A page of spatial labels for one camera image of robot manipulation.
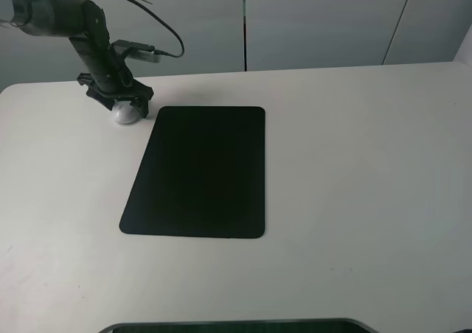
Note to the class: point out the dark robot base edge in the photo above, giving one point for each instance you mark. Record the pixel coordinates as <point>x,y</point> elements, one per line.
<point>290,325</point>

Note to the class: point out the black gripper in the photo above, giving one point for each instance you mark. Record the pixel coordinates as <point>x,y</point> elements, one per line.
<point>107,94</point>

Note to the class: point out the black mouse pad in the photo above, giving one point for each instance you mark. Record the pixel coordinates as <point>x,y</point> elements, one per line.
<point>203,174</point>

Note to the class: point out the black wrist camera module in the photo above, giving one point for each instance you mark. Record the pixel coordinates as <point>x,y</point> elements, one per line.
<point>135,51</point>

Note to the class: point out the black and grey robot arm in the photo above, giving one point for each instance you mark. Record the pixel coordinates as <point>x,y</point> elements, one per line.
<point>108,79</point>

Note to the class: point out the white computer mouse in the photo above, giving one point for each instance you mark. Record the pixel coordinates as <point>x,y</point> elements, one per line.
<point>123,113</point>

